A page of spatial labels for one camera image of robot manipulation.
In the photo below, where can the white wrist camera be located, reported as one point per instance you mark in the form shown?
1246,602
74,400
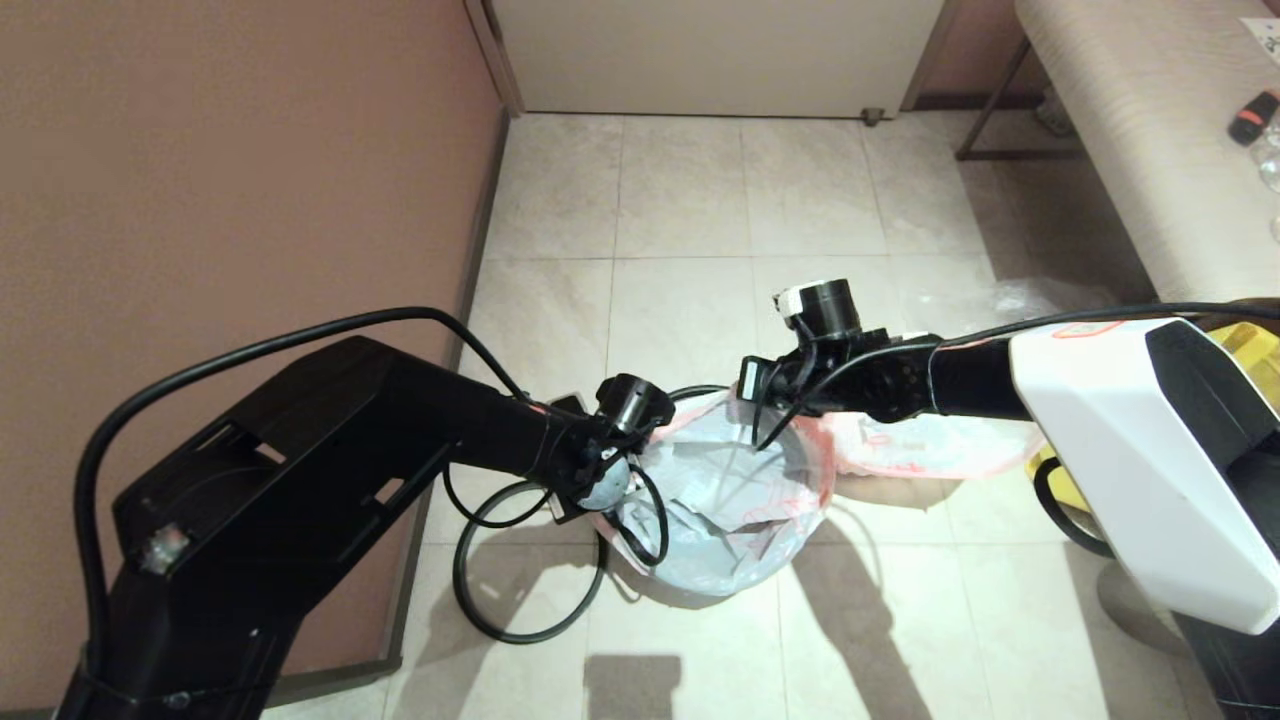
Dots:
800,330
567,403

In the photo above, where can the white door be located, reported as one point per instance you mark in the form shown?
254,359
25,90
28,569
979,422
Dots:
720,55

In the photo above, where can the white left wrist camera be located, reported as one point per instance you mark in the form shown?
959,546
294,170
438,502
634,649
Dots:
567,403

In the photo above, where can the used white pink trash bag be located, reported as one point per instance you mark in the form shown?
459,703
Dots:
940,450

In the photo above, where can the yellow shopping bag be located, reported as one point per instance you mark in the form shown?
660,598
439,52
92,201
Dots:
1050,470

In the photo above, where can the clear crumpled plastic bag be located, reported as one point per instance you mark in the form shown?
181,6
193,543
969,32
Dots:
1040,298

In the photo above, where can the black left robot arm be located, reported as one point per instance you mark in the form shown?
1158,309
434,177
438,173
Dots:
300,450

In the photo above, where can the black orange marker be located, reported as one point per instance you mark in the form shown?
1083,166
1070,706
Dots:
1255,116

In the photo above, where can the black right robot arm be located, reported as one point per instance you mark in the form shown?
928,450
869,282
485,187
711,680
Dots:
1120,430

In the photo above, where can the small metal door stopper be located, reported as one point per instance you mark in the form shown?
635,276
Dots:
873,117

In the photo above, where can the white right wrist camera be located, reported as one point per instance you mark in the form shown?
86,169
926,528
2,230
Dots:
800,330

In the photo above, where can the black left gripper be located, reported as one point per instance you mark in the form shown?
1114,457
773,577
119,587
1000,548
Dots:
605,485

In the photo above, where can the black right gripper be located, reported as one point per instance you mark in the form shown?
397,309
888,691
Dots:
772,382

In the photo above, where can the small grey patterned object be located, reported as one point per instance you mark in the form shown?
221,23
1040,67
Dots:
1050,118

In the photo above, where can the dark metal table frame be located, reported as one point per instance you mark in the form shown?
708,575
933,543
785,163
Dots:
985,110

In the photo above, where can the fresh white pink trash bag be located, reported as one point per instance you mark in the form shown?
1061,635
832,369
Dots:
720,540

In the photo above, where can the white printed paper sheet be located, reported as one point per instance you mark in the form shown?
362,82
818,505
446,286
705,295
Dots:
1262,38

